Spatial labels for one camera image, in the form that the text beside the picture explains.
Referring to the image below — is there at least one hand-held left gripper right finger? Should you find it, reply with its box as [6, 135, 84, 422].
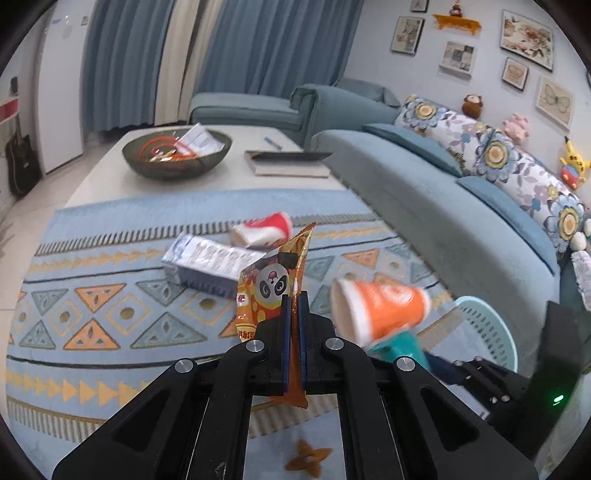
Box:
[298, 291, 539, 480]

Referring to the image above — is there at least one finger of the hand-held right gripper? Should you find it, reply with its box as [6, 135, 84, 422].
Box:
[427, 353, 532, 418]

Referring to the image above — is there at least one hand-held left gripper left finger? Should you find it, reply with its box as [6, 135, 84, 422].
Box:
[52, 295, 296, 480]

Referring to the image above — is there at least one light green plastic basket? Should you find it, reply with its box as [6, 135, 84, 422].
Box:
[454, 295, 518, 376]

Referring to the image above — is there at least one orange panda snack packet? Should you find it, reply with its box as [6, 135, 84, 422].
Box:
[234, 222, 317, 409]

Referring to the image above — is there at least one orange paper cup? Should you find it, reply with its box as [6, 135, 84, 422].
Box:
[331, 275, 433, 348]

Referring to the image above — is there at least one teal small container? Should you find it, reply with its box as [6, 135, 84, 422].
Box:
[366, 332, 433, 375]

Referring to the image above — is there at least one white lace cloth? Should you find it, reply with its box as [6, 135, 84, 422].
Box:
[570, 249, 591, 311]

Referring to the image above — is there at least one red white crumpled packet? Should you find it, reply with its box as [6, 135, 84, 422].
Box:
[230, 212, 293, 249]

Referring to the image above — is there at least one blue and white milk carton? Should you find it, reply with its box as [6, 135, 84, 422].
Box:
[161, 233, 268, 299]

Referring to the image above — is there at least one floral cushion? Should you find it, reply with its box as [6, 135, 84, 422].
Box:
[531, 180, 591, 254]
[475, 124, 551, 208]
[394, 94, 482, 153]

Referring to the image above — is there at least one large blue cushion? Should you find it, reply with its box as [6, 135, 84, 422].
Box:
[457, 175, 560, 278]

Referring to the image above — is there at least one grey notebook with black cover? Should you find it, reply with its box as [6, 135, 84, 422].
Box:
[243, 150, 334, 179]

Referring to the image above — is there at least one blue sofa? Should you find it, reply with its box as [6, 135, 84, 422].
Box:
[189, 78, 591, 370]

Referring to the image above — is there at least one blue patterned rug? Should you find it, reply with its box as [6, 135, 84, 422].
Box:
[4, 187, 462, 480]

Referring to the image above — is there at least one yellow plush toy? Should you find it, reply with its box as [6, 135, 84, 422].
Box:
[558, 136, 591, 188]

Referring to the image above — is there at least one dark round bowl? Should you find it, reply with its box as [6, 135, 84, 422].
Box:
[122, 128, 233, 180]

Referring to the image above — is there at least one white paper packet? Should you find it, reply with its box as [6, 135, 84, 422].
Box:
[177, 123, 227, 158]

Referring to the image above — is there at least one small blue cushion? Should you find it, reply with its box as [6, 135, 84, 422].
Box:
[364, 122, 463, 179]

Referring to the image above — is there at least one pink pig plush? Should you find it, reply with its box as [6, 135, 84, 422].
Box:
[502, 113, 531, 142]

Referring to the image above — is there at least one white coffee table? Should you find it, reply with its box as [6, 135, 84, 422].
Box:
[65, 124, 352, 211]

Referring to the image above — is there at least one butterfly framed picture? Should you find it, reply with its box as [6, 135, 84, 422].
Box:
[535, 76, 576, 130]

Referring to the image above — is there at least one brown monkey plush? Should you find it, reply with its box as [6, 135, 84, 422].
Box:
[462, 93, 486, 119]

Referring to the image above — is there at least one square black framed picture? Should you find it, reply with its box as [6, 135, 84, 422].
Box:
[501, 56, 531, 91]

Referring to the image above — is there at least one white curtain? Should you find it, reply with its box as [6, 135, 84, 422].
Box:
[154, 0, 223, 126]

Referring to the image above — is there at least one blue curtain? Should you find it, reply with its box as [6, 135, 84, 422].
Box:
[193, 0, 364, 100]
[80, 0, 177, 131]

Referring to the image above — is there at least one newspaper print canvas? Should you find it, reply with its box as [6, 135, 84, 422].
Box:
[438, 40, 476, 77]

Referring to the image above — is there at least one floral framed picture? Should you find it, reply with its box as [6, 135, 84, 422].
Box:
[499, 10, 554, 71]

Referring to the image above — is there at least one tall black framed picture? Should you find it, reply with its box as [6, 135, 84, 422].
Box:
[390, 16, 425, 55]

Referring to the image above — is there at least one black guitar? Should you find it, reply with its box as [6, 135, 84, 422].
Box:
[4, 76, 42, 197]

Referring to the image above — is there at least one white refrigerator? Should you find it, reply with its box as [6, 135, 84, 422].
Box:
[34, 0, 99, 175]

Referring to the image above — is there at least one orange cable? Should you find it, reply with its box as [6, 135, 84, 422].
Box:
[142, 133, 195, 162]

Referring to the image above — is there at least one orange wall shelf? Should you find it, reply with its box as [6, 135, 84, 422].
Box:
[431, 13, 481, 36]

